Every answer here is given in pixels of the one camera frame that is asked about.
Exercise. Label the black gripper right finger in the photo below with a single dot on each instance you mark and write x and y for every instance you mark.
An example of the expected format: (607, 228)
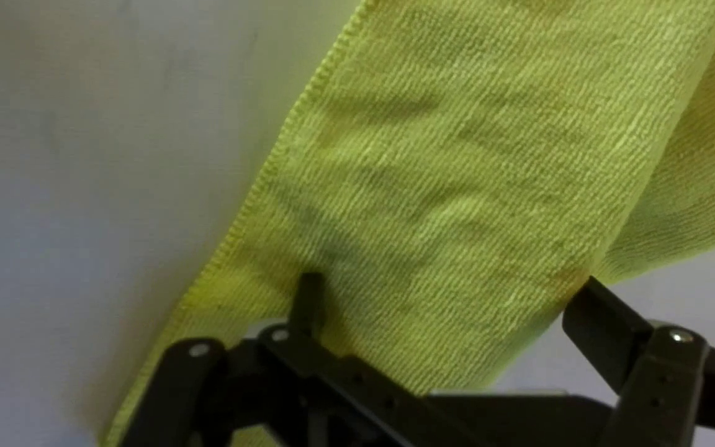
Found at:
(662, 381)

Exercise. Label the yellow microfibre towel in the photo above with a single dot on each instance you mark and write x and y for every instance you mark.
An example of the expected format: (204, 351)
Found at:
(471, 181)

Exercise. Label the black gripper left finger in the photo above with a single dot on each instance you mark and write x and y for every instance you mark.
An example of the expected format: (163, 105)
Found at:
(209, 387)

